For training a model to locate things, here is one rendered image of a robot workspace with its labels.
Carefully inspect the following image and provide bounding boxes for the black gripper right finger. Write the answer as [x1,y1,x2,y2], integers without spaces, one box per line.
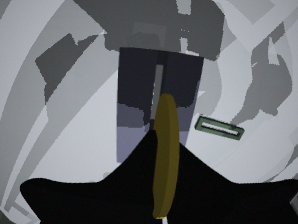
[166,143,298,224]

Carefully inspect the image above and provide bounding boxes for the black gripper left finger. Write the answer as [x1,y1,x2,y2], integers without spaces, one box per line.
[20,131,157,224]

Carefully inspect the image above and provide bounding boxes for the gold coin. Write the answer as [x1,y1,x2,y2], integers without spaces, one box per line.
[153,93,180,220]

